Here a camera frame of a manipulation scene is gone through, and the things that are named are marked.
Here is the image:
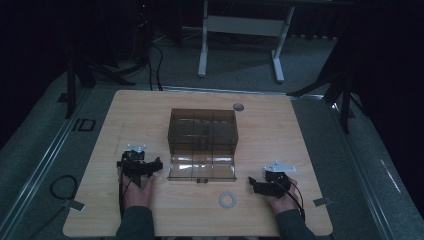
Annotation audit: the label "dark equipment with red light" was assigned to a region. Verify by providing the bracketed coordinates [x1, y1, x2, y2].
[136, 0, 153, 66]

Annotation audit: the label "metal floor rail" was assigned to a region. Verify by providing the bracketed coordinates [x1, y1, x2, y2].
[0, 87, 95, 240]
[328, 94, 398, 240]

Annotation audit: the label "white flat ring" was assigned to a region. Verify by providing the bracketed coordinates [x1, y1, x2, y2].
[218, 191, 238, 210]

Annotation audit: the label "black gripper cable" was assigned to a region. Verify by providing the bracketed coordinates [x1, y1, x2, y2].
[278, 181, 307, 222]
[118, 174, 134, 219]

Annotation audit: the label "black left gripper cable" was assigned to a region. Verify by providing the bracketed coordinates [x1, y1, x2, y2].
[118, 174, 134, 219]

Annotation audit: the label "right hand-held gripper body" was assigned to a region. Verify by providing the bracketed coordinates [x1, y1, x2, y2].
[252, 160, 297, 199]

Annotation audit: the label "person's left hand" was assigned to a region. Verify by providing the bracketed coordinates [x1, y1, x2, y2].
[118, 168, 157, 210]

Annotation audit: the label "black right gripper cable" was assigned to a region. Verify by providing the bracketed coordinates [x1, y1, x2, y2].
[278, 181, 307, 222]

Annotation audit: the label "grey tape piece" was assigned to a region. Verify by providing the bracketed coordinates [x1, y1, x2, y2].
[312, 196, 333, 208]
[64, 198, 86, 213]

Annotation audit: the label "black looped floor cable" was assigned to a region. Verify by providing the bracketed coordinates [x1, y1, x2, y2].
[28, 174, 79, 240]

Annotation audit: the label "black tripod stand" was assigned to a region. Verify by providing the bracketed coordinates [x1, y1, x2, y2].
[287, 64, 357, 135]
[57, 54, 137, 120]

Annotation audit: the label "clear brown plastic box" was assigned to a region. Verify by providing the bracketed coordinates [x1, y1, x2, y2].
[167, 107, 240, 184]

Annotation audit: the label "black hanging cables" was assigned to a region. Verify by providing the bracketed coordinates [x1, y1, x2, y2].
[145, 39, 165, 92]

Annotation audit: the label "person's right hand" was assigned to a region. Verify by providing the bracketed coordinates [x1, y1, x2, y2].
[266, 176, 300, 216]

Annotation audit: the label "black floor tape marks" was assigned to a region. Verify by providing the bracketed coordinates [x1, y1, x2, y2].
[71, 117, 97, 133]

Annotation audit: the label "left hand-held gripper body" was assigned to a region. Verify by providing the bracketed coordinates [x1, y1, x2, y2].
[116, 143, 156, 188]

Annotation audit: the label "white metal desk frame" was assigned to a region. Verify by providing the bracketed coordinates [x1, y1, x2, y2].
[197, 0, 296, 84]

